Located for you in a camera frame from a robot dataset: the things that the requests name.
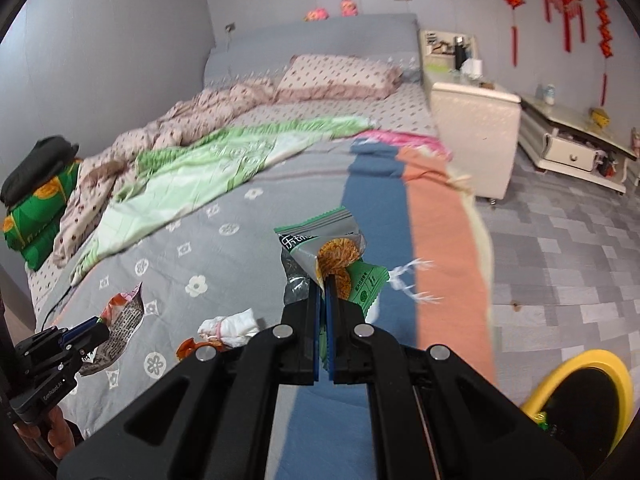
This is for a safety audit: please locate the white pink snack wrapper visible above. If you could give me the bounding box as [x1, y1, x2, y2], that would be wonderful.
[79, 283, 144, 376]

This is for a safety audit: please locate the green cracker snack packet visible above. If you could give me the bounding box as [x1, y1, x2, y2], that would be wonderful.
[274, 207, 388, 313]

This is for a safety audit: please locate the yellow rim trash bin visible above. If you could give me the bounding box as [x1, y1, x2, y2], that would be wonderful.
[521, 349, 634, 470]

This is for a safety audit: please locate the person's left hand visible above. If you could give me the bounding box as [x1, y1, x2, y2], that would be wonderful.
[14, 406, 76, 460]

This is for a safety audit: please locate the white crumpled tissue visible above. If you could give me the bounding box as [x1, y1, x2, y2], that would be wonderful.
[198, 309, 260, 348]

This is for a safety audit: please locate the green orange folded blanket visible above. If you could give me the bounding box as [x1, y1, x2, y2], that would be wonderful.
[2, 158, 81, 271]

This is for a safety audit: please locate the black folded cloth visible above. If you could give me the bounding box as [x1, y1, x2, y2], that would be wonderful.
[1, 136, 79, 209]

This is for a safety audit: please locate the light green quilt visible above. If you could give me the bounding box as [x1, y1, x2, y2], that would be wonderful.
[70, 115, 376, 285]

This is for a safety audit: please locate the cream low tv cabinet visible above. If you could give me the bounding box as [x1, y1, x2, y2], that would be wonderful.
[518, 94, 637, 195]

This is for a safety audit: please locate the cream bedside cabinet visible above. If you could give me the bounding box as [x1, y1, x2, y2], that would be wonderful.
[419, 29, 521, 204]

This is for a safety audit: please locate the pink dotted pillow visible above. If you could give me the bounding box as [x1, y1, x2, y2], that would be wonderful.
[276, 54, 402, 103]

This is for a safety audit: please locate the yellow toy on cabinet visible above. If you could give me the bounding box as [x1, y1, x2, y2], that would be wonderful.
[589, 107, 611, 129]

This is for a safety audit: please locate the grey bed headboard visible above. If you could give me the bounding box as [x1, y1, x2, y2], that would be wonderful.
[203, 13, 422, 89]

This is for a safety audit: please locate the small white jar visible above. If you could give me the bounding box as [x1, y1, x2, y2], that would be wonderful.
[541, 84, 555, 106]

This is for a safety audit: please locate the black thermos bottle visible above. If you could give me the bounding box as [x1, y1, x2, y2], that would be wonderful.
[454, 36, 468, 72]

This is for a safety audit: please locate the pink plush toy left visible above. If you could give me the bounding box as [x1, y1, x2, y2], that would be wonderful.
[304, 8, 330, 22]

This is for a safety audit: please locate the pink plush toy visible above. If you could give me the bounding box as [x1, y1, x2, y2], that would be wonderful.
[341, 0, 359, 18]
[304, 8, 330, 22]

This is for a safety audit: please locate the pink plush toy right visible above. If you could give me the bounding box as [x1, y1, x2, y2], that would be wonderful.
[341, 0, 359, 18]

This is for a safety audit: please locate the red firecracker string right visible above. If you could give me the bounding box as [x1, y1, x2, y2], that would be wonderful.
[591, 0, 615, 108]

